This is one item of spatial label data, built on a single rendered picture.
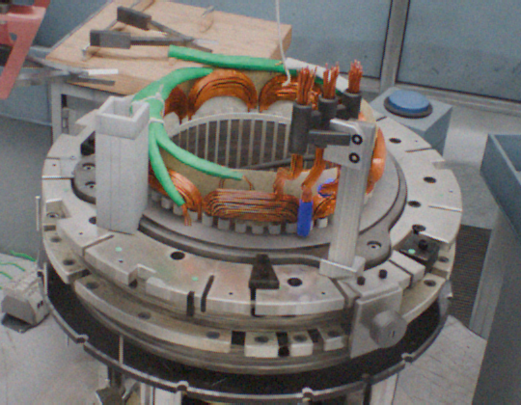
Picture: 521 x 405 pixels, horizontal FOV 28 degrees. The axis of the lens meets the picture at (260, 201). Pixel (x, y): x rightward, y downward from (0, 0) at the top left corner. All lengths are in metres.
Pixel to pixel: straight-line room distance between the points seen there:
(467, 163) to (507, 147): 2.15
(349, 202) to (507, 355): 0.36
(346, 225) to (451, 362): 0.49
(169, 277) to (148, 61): 0.39
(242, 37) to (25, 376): 0.41
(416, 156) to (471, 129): 2.48
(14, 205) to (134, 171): 0.52
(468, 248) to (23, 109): 1.80
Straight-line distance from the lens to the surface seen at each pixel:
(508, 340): 0.97
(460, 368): 1.13
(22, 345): 1.11
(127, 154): 0.68
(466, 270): 2.64
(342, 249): 0.68
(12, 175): 1.17
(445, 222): 0.77
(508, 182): 0.92
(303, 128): 0.62
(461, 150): 3.19
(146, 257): 0.70
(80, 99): 1.05
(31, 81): 0.75
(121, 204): 0.71
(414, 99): 1.05
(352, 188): 0.65
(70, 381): 1.04
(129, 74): 1.00
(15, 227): 1.21
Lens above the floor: 1.50
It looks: 32 degrees down
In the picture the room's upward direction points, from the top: 5 degrees clockwise
